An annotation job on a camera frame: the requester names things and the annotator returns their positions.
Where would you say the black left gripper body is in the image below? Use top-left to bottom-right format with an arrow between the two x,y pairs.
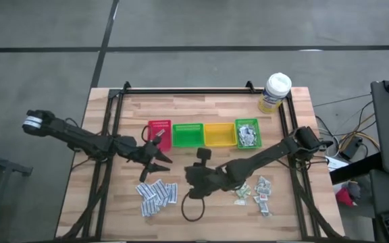
135,129 -> 166,183

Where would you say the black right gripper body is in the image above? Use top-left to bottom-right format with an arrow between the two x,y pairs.
184,147 -> 223,200

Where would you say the red plastic slotted basket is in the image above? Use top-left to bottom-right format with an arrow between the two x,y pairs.
147,119 -> 173,152

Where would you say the green plastic slotted basket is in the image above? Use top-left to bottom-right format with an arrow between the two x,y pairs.
234,118 -> 263,150
172,123 -> 205,149

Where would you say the yellow plastic slotted basket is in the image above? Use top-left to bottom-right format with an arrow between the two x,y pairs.
203,122 -> 238,148

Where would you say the Lysol wipes canister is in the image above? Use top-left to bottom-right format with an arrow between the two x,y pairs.
257,72 -> 292,115

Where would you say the white paper sheet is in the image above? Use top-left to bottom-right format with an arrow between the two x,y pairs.
325,155 -> 350,172

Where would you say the grey metal stand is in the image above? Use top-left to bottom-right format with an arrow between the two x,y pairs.
0,134 -> 34,243

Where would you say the red cloth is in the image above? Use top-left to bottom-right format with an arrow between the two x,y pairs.
335,187 -> 356,207

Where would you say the black electronics box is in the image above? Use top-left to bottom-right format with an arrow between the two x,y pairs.
338,136 -> 363,160

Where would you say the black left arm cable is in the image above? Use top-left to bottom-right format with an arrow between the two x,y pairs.
141,124 -> 153,143

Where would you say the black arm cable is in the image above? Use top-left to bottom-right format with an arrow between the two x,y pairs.
141,124 -> 153,143
180,190 -> 205,223

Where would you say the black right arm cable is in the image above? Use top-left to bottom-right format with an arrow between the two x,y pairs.
180,190 -> 205,223

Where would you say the yellow cable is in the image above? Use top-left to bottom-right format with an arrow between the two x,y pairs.
336,113 -> 381,152

